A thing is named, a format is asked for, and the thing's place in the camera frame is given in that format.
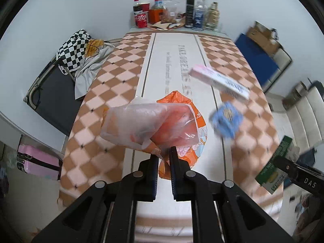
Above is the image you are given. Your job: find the green white carton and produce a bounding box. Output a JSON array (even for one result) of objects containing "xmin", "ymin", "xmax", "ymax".
[{"xmin": 255, "ymin": 135, "xmax": 300, "ymax": 194}]

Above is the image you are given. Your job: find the orange snack wrapper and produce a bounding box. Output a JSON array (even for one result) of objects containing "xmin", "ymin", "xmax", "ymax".
[{"xmin": 157, "ymin": 91, "xmax": 208, "ymax": 168}]

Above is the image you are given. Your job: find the blue cartoon tissue pack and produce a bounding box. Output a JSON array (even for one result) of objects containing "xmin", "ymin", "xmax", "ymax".
[{"xmin": 209, "ymin": 101, "xmax": 243, "ymax": 139}]

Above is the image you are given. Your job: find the clear plastic bag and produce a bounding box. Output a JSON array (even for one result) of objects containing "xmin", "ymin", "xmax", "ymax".
[{"xmin": 100, "ymin": 97, "xmax": 187, "ymax": 159}]

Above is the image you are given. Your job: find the pink toothpaste box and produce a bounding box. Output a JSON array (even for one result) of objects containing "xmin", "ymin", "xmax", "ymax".
[{"xmin": 190, "ymin": 65, "xmax": 250, "ymax": 101}]

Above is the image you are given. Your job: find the white sofa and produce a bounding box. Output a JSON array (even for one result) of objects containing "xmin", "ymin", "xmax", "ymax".
[{"xmin": 263, "ymin": 48, "xmax": 324, "ymax": 153}]

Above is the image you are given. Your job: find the pink suitcase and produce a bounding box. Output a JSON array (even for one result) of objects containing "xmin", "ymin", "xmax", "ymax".
[{"xmin": 16, "ymin": 144, "xmax": 63, "ymax": 180}]

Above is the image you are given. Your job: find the blue mat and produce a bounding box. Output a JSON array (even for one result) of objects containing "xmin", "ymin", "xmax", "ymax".
[{"xmin": 235, "ymin": 33, "xmax": 278, "ymax": 86}]

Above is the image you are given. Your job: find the black folding cot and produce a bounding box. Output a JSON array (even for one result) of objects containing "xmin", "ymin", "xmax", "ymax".
[{"xmin": 24, "ymin": 58, "xmax": 84, "ymax": 136}]

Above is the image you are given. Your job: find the grey cloth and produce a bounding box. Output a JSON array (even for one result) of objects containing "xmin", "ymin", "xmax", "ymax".
[{"xmin": 74, "ymin": 41, "xmax": 115, "ymax": 100}]

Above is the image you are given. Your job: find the cardboard box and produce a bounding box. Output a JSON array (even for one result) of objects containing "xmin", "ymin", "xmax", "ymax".
[{"xmin": 246, "ymin": 21, "xmax": 281, "ymax": 56}]

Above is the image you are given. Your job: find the black white checkered cloth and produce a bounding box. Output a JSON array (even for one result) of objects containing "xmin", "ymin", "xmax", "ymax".
[{"xmin": 56, "ymin": 29, "xmax": 91, "ymax": 75}]

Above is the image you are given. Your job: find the glass liquor bottle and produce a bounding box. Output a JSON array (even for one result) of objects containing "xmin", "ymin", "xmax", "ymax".
[{"xmin": 205, "ymin": 2, "xmax": 220, "ymax": 30}]

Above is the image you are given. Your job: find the clear water bottle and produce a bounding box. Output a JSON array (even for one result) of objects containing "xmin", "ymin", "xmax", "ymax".
[{"xmin": 193, "ymin": 1, "xmax": 204, "ymax": 31}]

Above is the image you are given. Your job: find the orange box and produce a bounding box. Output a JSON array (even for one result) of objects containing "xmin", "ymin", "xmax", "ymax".
[{"xmin": 148, "ymin": 9, "xmax": 163, "ymax": 24}]

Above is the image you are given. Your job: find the cola bottle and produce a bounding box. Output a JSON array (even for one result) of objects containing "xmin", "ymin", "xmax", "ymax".
[{"xmin": 133, "ymin": 0, "xmax": 142, "ymax": 25}]

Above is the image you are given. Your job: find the black tall can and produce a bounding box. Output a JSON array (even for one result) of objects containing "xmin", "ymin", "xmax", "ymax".
[{"xmin": 184, "ymin": 0, "xmax": 194, "ymax": 28}]

